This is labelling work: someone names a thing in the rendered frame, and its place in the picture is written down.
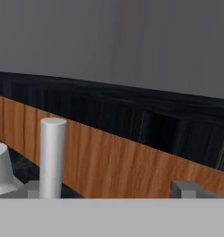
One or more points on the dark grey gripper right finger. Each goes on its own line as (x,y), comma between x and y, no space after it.
(185,189)

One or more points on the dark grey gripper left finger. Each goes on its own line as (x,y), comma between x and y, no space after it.
(33,189)

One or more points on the white tap with flared foot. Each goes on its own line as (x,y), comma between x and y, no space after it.
(2,169)

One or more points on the black wooden wall cupboards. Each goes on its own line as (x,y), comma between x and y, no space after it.
(123,114)

